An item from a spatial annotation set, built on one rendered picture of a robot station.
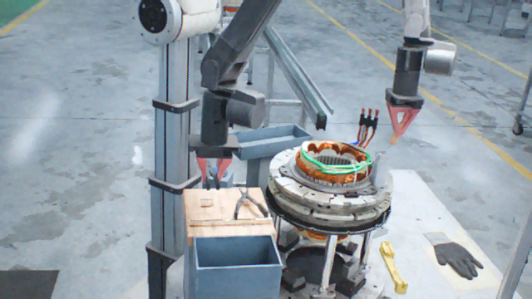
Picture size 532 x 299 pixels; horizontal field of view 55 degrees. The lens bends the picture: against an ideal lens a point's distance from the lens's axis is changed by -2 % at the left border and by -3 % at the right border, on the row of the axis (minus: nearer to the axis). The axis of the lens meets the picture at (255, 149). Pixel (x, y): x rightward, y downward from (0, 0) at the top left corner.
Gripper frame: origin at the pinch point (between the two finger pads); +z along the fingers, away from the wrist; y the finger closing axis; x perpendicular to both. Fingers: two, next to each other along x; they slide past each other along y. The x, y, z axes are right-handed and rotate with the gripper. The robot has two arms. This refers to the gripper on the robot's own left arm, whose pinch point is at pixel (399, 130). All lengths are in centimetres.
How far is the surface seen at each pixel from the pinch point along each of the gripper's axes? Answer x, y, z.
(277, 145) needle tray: 26.1, 31.2, 15.9
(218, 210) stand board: 41.8, -9.0, 17.8
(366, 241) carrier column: 1.7, 7.9, 34.4
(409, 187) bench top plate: -28, 62, 42
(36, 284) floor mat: 131, 92, 112
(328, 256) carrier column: 14.5, -5.0, 31.5
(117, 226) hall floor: 105, 147, 109
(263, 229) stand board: 31.8, -15.7, 18.7
